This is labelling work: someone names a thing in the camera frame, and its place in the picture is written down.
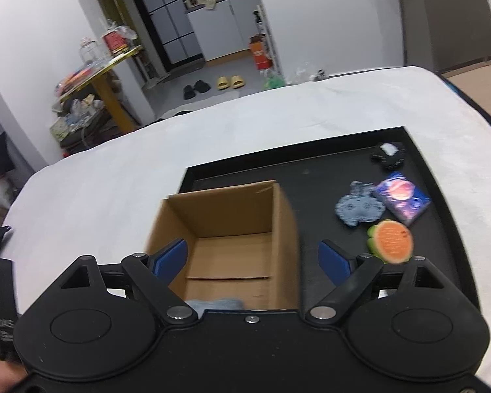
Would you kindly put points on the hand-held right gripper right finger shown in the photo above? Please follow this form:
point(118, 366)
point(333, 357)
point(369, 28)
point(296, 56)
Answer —
point(331, 260)

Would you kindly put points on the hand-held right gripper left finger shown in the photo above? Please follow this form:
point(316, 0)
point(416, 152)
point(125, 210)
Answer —
point(170, 260)

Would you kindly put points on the blue-grey soft toy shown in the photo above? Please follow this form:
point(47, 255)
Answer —
point(358, 208)

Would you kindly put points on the light blue soft cloth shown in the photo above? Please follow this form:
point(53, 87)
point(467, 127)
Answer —
point(215, 303)

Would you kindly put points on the orange green melon soft toy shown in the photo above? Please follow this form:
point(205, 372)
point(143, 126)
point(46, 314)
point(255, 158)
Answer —
point(392, 241)

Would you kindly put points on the brown cardboard box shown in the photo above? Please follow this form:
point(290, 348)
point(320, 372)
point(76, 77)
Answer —
point(229, 233)

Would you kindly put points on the black tray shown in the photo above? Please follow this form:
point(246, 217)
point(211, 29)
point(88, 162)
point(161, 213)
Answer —
point(311, 188)

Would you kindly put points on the purple patterned packet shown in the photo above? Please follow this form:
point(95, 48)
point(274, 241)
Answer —
point(403, 198)

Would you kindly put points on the black stitched soft toy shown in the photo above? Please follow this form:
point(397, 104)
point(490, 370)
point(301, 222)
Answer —
point(388, 155)

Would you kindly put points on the person's left hand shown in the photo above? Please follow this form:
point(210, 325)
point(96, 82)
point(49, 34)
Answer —
point(0, 372)

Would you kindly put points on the black slipper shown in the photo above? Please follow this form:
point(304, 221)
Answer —
point(188, 92)
point(201, 86)

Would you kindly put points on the yellow side table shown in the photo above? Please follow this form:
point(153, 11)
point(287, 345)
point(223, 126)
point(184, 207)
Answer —
point(106, 90)

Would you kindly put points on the yellow slipper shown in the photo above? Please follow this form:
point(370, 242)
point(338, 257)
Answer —
point(237, 81)
point(223, 82)

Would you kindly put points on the green plastic bag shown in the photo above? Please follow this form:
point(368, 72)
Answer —
point(275, 81)

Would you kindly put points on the orange cardboard box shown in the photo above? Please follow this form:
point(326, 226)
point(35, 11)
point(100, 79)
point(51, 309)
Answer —
point(260, 55)

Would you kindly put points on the white narrow rack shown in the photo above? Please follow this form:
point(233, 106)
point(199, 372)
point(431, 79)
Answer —
point(272, 45)

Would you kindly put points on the clear glass jar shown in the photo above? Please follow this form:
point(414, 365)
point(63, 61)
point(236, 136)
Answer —
point(89, 51)

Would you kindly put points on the red box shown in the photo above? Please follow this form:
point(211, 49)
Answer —
point(114, 42)

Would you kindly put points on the black framed brown board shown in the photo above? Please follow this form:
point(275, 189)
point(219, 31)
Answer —
point(483, 90)

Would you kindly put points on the white kitchen cabinet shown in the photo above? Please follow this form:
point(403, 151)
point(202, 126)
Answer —
point(225, 28)

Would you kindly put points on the black framed glass door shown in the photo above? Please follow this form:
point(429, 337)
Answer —
point(172, 20)

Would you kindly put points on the spray bottle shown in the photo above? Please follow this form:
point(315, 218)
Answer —
point(257, 22)

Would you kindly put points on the grey padded headboard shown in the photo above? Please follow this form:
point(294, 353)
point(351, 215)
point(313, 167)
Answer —
point(446, 16)

